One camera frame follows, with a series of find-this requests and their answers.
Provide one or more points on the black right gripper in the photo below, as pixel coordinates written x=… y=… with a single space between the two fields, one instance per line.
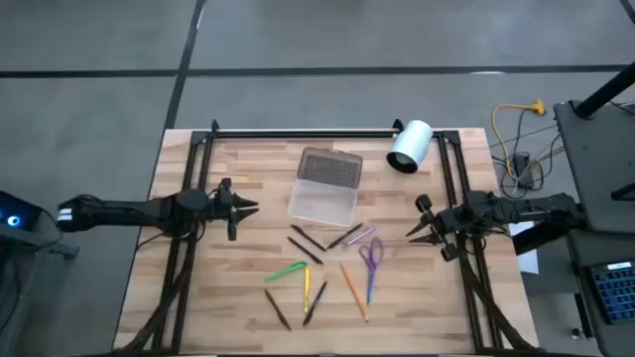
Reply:
x=446 y=220

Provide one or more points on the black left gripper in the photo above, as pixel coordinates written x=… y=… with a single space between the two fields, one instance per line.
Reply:
x=223 y=208

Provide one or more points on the purple translucent pen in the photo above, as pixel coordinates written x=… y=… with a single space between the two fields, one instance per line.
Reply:
x=361 y=236

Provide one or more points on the green highlighter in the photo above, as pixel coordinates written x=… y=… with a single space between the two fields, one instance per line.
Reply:
x=285 y=272

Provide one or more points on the orange pencil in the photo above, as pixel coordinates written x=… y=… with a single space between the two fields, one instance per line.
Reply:
x=353 y=292

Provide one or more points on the yellow highlighter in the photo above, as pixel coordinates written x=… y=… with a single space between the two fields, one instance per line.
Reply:
x=307 y=287

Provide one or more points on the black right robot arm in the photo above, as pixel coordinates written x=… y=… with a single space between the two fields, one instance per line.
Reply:
x=526 y=208

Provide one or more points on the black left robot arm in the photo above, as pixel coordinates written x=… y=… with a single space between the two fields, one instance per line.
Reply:
x=124 y=210

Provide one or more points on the clear hinged plastic supply box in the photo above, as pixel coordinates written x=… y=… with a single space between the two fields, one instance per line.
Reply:
x=322 y=203

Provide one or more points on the white cylindrical desk lamp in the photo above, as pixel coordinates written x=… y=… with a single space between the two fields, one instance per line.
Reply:
x=412 y=141

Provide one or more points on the white paper sheet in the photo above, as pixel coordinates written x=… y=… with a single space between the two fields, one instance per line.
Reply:
x=528 y=260

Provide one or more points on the grey equipment cart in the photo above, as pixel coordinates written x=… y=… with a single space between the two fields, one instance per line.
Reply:
x=600 y=163

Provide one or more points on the black framed side desk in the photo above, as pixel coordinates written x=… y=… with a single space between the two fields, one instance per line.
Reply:
x=59 y=250

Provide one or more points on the blue backlit keyboard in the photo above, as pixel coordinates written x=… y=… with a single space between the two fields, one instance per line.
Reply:
x=617 y=292

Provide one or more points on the black computer with blue light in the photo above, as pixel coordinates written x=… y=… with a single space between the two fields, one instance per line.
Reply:
x=20 y=213

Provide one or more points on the black slanted pole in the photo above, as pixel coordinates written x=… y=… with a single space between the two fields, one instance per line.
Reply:
x=607 y=89

